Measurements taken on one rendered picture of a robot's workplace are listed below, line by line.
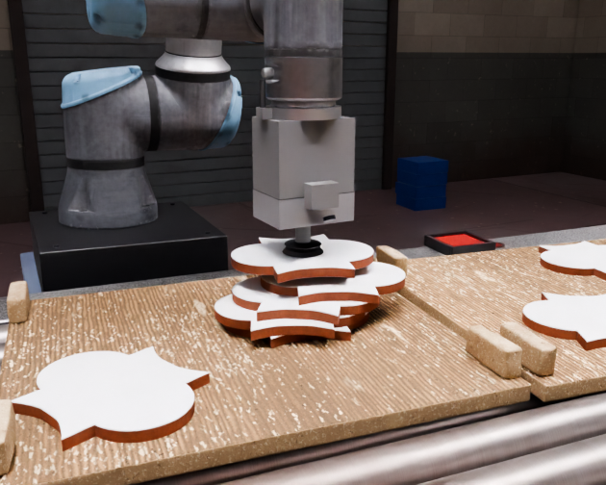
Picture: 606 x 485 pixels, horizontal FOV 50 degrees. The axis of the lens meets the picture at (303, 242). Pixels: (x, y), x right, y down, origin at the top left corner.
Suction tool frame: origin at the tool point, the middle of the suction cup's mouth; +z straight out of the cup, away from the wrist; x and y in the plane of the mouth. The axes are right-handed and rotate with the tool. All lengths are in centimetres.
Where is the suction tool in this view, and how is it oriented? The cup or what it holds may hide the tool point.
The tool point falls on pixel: (302, 262)
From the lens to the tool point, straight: 68.4
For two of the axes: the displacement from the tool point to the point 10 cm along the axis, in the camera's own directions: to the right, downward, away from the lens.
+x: -4.7, -2.4, 8.5
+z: 0.0, 9.6, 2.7
